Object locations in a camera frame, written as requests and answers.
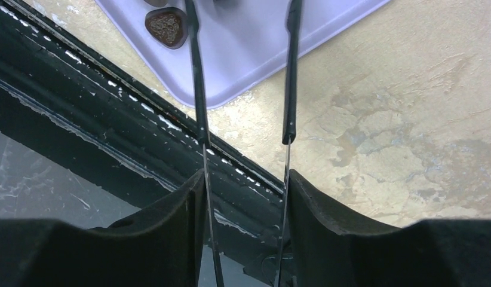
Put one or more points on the dark heart chocolate front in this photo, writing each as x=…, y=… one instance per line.
x=168, y=26

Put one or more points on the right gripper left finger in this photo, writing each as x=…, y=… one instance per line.
x=160, y=245

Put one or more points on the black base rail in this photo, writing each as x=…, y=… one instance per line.
x=67, y=102

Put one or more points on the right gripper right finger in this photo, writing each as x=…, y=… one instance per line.
x=334, y=245

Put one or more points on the metal tweezers black tips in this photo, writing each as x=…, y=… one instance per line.
x=293, y=21

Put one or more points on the lilac plastic tray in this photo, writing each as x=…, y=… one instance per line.
x=241, y=42

